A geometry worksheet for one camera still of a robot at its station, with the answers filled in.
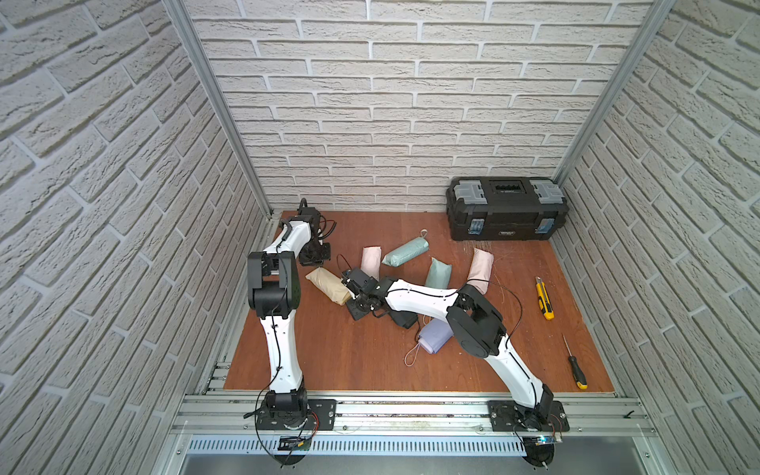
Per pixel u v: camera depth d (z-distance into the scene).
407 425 0.73
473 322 0.56
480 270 0.98
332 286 0.94
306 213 0.89
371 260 1.00
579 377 0.79
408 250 1.03
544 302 0.94
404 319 0.88
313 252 0.89
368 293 0.74
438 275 0.99
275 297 0.58
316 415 0.73
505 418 0.74
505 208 1.03
